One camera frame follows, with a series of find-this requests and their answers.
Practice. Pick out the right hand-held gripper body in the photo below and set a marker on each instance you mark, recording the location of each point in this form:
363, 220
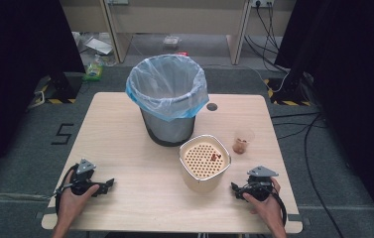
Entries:
260, 185

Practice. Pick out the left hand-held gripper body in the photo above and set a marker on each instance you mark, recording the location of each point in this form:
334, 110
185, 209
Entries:
82, 178

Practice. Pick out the person's right hand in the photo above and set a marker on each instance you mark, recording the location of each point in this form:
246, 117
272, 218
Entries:
267, 208

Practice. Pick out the person's left hand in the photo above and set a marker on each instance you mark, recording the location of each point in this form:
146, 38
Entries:
72, 203

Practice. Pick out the beige container with perforated strainer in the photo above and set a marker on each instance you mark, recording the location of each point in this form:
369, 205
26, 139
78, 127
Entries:
204, 172

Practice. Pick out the red food scraps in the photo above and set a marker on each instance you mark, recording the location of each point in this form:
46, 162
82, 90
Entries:
215, 157

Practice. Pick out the clear plastic cup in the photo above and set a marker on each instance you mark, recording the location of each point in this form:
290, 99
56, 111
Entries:
241, 142

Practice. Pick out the grey trash bin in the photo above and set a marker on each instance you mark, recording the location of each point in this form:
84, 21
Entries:
169, 130

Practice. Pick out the black stand base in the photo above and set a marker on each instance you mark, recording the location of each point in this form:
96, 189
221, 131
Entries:
288, 92
64, 86

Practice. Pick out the green packet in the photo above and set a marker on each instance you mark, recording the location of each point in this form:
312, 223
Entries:
93, 71

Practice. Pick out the blue plastic bin liner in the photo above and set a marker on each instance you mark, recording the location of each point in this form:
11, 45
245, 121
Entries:
166, 86

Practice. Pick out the dark curtain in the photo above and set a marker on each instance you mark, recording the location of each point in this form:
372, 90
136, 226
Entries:
356, 82
16, 66

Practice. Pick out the white flat box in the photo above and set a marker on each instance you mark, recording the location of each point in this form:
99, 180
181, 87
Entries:
99, 45

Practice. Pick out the clear plastic box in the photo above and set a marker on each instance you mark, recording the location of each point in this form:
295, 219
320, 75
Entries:
171, 41

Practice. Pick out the beige background desk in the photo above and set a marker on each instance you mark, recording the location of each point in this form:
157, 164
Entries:
178, 20

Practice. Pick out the white wall socket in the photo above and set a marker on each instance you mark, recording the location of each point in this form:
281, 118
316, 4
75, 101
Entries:
262, 3

